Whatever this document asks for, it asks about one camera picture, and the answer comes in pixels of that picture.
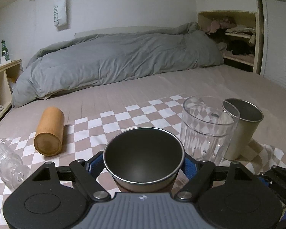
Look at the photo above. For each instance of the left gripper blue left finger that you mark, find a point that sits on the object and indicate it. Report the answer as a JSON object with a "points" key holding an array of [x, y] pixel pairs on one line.
{"points": [[85, 173]]}

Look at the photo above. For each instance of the hanging white fabric bag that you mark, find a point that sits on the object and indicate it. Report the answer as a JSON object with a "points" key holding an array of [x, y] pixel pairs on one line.
{"points": [[60, 14]]}

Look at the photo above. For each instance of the wooden shelf unit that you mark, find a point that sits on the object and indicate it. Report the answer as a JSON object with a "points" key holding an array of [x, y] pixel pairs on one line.
{"points": [[8, 73]]}

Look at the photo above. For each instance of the wooden cylinder cup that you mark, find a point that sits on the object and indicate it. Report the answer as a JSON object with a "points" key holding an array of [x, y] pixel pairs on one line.
{"points": [[49, 133]]}

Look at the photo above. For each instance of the ribbed clear glass lying down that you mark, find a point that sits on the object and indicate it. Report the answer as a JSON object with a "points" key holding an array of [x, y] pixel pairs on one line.
{"points": [[12, 169]]}

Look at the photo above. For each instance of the wall closet shelf with clothes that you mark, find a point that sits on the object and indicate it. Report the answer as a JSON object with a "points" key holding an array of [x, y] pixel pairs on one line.
{"points": [[239, 35]]}

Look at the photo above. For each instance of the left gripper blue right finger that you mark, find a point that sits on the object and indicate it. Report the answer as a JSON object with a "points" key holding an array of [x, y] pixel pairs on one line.
{"points": [[200, 176]]}

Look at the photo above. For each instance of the grey duvet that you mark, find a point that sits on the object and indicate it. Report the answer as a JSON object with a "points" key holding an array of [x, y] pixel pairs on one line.
{"points": [[101, 59]]}

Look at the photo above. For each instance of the tall clear plastic cup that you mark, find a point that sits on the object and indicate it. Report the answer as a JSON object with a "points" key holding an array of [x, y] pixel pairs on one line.
{"points": [[207, 126]]}

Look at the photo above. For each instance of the small white box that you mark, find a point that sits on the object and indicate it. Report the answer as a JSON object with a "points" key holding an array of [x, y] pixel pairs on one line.
{"points": [[4, 61]]}

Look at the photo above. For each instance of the green glass bottle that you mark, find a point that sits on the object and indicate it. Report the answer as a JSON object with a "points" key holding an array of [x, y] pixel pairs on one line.
{"points": [[4, 51]]}

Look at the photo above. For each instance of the white sliding door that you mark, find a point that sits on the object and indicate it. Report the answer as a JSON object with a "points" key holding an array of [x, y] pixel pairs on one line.
{"points": [[273, 63]]}

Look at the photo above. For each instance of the cream metal tumbler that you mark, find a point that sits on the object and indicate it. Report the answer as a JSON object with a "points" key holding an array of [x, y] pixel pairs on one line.
{"points": [[250, 117]]}

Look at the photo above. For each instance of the cream cup with leather sleeve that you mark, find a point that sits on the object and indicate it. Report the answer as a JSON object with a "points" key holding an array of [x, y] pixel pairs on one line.
{"points": [[144, 160]]}

